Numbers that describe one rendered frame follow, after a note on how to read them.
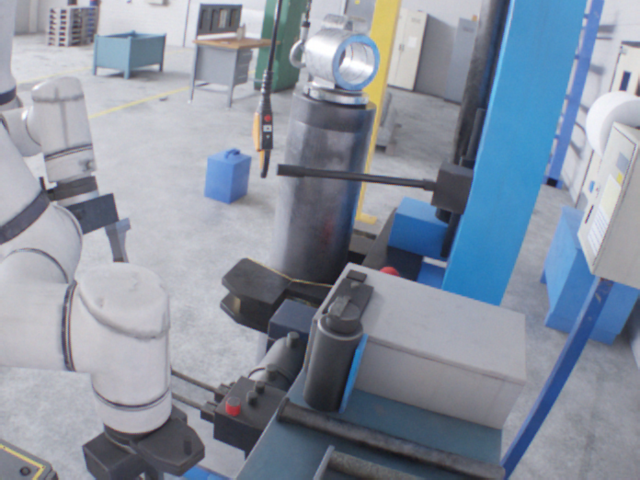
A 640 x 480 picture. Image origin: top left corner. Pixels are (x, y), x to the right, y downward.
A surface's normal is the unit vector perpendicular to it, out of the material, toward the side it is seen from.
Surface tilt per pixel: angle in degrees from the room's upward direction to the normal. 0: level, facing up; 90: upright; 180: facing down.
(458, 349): 0
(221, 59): 90
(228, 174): 90
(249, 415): 0
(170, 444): 0
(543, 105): 90
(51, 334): 63
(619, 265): 90
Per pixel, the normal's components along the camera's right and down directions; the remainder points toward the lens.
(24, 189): 0.90, -0.18
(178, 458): 0.15, -0.88
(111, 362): 0.19, 0.47
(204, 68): -0.33, 0.37
